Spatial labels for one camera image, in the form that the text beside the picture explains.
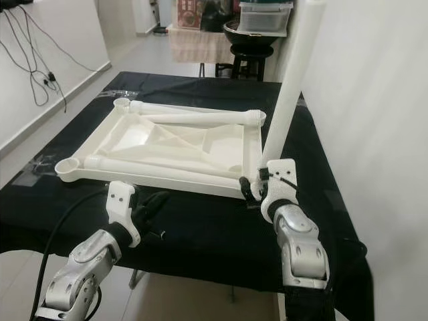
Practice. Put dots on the black tablecloth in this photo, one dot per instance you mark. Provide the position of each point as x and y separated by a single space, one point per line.
241 234

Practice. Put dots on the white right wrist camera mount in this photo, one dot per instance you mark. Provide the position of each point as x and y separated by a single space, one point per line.
281 194

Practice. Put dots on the black power strip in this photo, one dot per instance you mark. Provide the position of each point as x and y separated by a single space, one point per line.
12 3

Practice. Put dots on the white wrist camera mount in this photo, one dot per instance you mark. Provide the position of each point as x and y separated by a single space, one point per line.
281 194
122 197

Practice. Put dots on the black bag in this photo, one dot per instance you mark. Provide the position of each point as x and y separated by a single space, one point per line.
217 15

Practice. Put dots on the white plastic table leg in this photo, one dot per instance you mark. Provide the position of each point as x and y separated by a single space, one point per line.
160 170
214 118
297 80
160 107

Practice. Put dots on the black stool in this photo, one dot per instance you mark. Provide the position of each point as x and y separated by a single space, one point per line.
251 52

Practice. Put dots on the clear tape patch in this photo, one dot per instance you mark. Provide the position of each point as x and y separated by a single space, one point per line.
124 94
40 175
301 105

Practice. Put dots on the white plastic children table top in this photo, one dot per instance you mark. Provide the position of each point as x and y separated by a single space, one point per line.
174 144

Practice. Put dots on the dark floor mop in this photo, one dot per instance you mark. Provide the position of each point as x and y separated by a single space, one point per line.
159 27

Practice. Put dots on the beige patterned tablecloth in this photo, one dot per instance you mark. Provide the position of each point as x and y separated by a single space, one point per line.
194 47

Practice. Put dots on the red printed box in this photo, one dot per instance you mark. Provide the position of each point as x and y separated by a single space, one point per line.
190 13

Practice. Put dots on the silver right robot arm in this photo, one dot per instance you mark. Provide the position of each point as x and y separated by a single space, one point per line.
301 247

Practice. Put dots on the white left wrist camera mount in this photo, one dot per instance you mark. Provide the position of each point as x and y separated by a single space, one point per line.
122 197

